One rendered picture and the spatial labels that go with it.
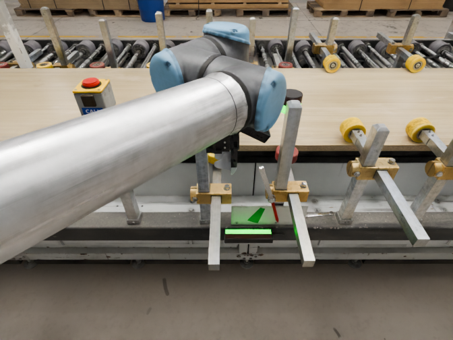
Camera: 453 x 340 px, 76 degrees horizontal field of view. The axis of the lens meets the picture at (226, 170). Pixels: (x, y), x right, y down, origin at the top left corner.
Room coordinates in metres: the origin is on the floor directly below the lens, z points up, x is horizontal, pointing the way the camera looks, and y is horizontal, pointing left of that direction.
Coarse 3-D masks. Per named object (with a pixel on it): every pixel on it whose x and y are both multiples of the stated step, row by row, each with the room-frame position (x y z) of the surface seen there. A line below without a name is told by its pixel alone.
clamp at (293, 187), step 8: (272, 184) 0.68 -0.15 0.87; (288, 184) 0.68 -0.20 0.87; (296, 184) 0.68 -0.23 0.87; (272, 192) 0.65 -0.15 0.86; (280, 192) 0.65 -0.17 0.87; (288, 192) 0.65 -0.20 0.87; (296, 192) 0.65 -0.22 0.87; (304, 192) 0.65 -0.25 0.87; (280, 200) 0.65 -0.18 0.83; (304, 200) 0.65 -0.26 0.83
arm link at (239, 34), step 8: (208, 24) 0.59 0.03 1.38; (216, 24) 0.59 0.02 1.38; (224, 24) 0.60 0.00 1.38; (232, 24) 0.60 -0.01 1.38; (240, 24) 0.61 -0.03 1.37; (208, 32) 0.56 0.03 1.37; (216, 32) 0.55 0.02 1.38; (224, 32) 0.55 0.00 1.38; (232, 32) 0.55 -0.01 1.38; (240, 32) 0.56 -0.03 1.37; (248, 32) 0.58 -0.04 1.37; (216, 40) 0.54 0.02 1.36; (224, 40) 0.55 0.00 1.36; (232, 40) 0.55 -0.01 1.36; (240, 40) 0.56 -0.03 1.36; (248, 40) 0.58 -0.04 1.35; (224, 48) 0.54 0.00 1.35; (232, 48) 0.55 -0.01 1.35; (240, 48) 0.56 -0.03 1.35; (248, 48) 0.58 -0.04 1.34; (232, 56) 0.54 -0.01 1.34; (240, 56) 0.56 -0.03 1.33; (248, 56) 0.58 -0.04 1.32
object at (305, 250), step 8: (288, 200) 0.64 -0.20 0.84; (296, 200) 0.62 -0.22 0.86; (296, 208) 0.58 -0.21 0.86; (296, 216) 0.56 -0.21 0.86; (296, 224) 0.53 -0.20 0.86; (304, 224) 0.53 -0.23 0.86; (296, 232) 0.51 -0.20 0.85; (304, 232) 0.50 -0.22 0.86; (304, 240) 0.47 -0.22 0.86; (304, 248) 0.44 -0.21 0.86; (304, 256) 0.42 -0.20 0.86; (312, 256) 0.42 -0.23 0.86; (304, 264) 0.41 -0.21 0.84; (312, 264) 0.41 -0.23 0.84
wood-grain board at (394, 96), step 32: (0, 96) 1.24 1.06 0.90; (32, 96) 1.24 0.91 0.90; (64, 96) 1.24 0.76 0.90; (128, 96) 1.24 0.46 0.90; (320, 96) 1.24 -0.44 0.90; (352, 96) 1.24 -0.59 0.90; (384, 96) 1.24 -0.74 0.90; (416, 96) 1.24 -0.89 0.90; (448, 96) 1.24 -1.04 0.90; (0, 128) 0.97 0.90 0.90; (32, 128) 0.97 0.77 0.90; (320, 128) 0.97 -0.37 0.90; (448, 128) 0.97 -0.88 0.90
